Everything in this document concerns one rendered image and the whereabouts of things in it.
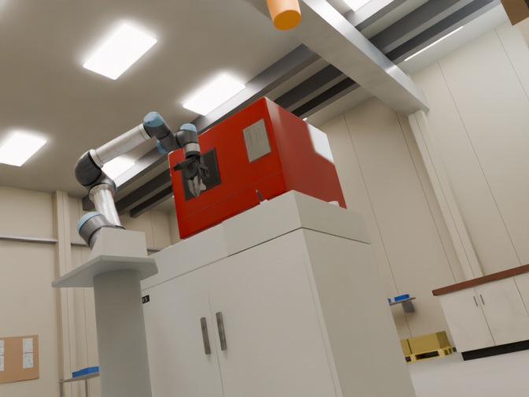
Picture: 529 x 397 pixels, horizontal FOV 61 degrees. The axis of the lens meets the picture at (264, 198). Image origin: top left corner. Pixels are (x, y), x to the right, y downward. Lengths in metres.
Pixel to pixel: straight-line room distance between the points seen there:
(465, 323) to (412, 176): 4.55
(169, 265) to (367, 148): 9.11
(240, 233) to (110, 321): 0.56
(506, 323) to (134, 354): 5.23
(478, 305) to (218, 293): 4.88
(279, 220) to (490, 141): 8.46
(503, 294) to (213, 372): 4.88
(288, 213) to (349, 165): 9.33
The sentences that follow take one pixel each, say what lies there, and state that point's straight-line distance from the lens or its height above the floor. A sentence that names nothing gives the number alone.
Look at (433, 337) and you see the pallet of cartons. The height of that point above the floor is 0.33.
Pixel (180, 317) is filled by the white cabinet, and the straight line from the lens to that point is 1.96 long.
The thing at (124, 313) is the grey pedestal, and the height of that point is 0.65.
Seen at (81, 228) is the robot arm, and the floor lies 1.02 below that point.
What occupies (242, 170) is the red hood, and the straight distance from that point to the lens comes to 2.59.
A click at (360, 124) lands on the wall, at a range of 11.11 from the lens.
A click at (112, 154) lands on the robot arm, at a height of 1.40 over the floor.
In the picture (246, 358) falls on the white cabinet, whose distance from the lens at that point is 1.74.
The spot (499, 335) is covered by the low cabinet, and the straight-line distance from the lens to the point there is 6.34.
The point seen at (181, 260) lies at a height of 0.88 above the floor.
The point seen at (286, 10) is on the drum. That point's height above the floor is 4.39.
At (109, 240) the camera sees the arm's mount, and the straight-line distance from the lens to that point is 1.68.
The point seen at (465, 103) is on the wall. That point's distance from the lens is 10.30.
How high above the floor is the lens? 0.38
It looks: 20 degrees up
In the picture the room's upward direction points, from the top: 12 degrees counter-clockwise
